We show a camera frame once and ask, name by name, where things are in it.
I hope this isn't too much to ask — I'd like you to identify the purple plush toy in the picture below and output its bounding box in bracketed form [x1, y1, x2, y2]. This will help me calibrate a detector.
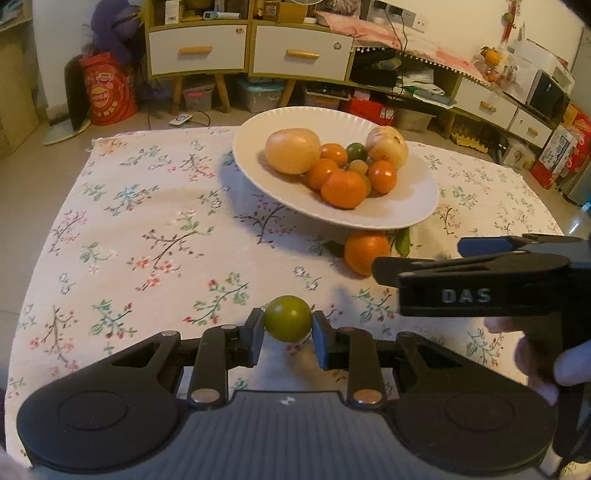
[90, 0, 146, 66]

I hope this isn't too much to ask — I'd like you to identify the left white drawer cabinet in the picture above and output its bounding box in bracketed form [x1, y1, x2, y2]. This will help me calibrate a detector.
[144, 1, 252, 115]

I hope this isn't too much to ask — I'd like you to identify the white drawer cabinet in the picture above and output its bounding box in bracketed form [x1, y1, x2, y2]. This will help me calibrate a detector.
[246, 1, 355, 107]
[144, 1, 252, 115]

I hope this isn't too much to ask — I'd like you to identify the orange tomato plate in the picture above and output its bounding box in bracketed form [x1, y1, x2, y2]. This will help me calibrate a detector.
[305, 158, 339, 191]
[321, 143, 349, 168]

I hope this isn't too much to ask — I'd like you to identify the red-orange tomato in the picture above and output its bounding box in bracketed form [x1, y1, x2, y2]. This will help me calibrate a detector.
[368, 160, 398, 194]

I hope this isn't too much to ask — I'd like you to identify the large pale round melon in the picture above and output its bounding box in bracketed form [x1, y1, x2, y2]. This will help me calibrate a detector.
[264, 128, 321, 175]

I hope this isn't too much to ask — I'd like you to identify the low tv shelf unit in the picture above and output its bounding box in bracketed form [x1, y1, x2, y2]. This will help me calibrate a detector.
[349, 46, 569, 148]

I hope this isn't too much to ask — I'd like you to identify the right white drawer cabinet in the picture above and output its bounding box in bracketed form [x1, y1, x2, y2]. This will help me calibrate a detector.
[246, 1, 355, 107]

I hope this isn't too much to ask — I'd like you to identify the pale streaked melon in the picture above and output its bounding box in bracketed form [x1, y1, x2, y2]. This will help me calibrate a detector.
[366, 126, 409, 170]

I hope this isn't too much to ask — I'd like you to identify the green tomato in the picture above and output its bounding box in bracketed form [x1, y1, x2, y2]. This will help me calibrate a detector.
[263, 295, 312, 343]

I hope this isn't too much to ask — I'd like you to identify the pink cloth on shelf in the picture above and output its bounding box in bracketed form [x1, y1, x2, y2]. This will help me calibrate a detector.
[315, 11, 489, 85]

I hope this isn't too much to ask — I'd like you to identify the right hand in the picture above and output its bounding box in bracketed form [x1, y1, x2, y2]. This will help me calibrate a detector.
[484, 315, 591, 407]

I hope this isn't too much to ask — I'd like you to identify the orange tomato back plate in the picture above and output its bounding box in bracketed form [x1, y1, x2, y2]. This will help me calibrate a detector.
[321, 143, 349, 168]

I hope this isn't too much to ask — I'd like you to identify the orange tomato front plate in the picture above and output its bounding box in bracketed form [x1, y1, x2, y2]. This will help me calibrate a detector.
[305, 158, 339, 191]

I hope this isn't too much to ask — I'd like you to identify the floral white tablecloth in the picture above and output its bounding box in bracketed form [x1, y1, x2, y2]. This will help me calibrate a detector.
[4, 125, 567, 480]

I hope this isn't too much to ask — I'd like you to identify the red orange printed bag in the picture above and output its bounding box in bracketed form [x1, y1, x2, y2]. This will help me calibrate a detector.
[79, 52, 138, 126]

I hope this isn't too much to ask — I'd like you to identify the small green tomato plate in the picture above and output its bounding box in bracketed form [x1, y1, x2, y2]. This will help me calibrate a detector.
[346, 142, 368, 162]

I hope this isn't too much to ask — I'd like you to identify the orange mandarin with stem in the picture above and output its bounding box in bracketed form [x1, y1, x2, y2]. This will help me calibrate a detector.
[321, 171, 368, 210]

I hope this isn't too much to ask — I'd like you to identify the small tan fruit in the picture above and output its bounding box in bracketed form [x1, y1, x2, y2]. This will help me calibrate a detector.
[348, 159, 369, 176]

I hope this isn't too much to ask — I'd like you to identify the red box under shelf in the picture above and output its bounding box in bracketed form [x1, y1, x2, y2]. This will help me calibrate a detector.
[341, 97, 396, 126]

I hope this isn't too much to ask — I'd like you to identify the orange on fruit stand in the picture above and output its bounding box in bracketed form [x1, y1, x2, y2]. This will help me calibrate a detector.
[481, 46, 502, 68]

